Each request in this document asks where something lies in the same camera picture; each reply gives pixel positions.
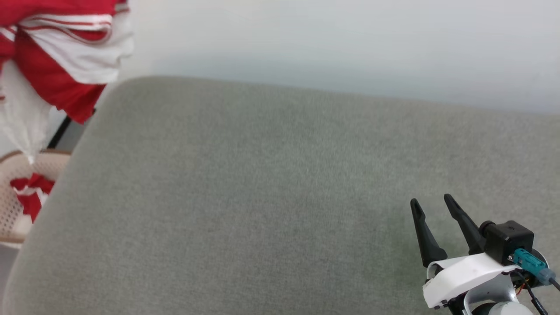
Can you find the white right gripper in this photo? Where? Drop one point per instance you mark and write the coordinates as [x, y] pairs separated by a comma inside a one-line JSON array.
[[463, 273]]

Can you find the red and white jersey shirt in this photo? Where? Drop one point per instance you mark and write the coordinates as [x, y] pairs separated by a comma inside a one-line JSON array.
[[52, 83]]

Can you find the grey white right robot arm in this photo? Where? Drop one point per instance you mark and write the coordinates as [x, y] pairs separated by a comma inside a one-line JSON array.
[[503, 309]]

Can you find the crumpled red white garment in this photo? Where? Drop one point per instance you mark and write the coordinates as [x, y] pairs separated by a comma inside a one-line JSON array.
[[33, 201]]

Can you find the grey fabric sofa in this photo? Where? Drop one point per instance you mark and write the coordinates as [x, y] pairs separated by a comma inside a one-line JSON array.
[[240, 197]]

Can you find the black skirting strip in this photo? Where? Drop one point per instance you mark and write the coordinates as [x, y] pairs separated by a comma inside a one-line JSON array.
[[59, 133]]

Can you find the beige plastic laundry basket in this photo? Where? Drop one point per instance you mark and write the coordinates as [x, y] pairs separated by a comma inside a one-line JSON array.
[[9, 214]]

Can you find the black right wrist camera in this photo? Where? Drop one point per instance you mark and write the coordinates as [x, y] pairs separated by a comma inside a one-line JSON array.
[[507, 240]]

